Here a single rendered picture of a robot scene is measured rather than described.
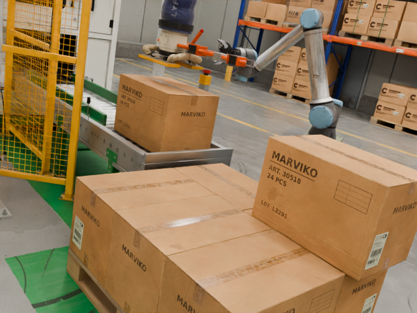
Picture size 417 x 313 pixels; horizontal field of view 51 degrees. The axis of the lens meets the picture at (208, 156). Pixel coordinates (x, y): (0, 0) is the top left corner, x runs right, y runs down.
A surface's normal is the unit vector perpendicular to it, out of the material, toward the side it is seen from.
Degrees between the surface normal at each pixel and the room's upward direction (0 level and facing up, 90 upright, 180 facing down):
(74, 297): 0
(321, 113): 98
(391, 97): 91
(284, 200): 90
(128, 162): 90
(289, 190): 90
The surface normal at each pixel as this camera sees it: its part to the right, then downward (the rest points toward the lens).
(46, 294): 0.18, -0.94
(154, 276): -0.75, 0.06
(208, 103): 0.63, 0.33
